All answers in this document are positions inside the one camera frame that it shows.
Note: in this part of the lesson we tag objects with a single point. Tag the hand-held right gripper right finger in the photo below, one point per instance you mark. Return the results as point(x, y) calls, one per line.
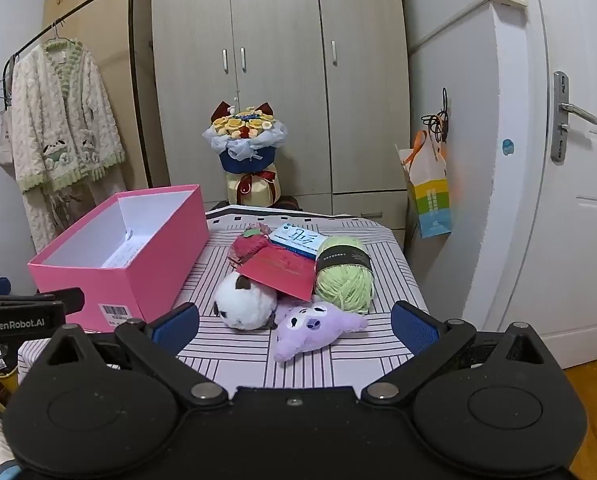
point(413, 327)

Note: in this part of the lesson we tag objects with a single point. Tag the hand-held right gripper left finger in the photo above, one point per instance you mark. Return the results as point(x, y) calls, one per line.
point(178, 327)

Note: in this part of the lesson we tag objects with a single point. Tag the pink cardboard box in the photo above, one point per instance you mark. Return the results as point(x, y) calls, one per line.
point(68, 280)

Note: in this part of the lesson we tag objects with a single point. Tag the panda plush toy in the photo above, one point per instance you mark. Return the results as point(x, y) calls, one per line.
point(243, 305)

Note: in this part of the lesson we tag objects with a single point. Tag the green yarn ball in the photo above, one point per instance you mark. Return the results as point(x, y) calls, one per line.
point(343, 285)

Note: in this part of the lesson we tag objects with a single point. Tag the red strawberry plush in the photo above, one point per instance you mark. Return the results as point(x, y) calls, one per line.
point(251, 247)

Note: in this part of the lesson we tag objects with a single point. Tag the purple plush toy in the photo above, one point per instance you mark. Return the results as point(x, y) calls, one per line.
point(303, 330)

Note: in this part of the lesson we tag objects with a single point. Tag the red envelope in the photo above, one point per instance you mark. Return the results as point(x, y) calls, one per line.
point(278, 272)

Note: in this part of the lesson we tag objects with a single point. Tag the floral scrunchie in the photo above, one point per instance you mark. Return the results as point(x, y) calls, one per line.
point(261, 227)

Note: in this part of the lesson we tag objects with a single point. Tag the blue tissue pack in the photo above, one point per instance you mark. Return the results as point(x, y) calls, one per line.
point(296, 237)

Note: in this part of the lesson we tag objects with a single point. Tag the yellow container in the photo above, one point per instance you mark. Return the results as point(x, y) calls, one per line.
point(3, 377)

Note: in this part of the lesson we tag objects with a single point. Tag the striped blanket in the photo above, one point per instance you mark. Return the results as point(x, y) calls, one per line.
point(358, 360)

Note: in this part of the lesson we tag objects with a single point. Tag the cream fluffy pants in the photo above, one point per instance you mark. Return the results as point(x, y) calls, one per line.
point(43, 215)

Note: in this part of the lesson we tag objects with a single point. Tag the colourful paper bag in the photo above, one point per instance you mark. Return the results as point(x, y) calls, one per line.
point(431, 200)

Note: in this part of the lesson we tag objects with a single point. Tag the canvas tote bag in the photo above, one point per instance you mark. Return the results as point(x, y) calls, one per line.
point(4, 145)

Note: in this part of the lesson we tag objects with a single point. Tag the cream green fluffy cardigan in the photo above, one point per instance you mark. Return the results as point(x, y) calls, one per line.
point(63, 110)

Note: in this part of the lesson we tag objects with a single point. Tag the white door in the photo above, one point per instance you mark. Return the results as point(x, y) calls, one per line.
point(588, 235)

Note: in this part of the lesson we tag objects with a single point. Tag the round blue sticker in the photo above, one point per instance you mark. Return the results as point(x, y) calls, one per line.
point(508, 147)

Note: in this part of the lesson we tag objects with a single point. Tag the flower bouquet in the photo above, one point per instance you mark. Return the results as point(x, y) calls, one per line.
point(246, 130)

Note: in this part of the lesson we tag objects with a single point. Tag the grey wardrobe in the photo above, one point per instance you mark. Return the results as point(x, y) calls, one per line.
point(278, 60)

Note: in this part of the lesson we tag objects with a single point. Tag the black clothes rack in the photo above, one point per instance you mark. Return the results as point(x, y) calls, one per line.
point(78, 13)

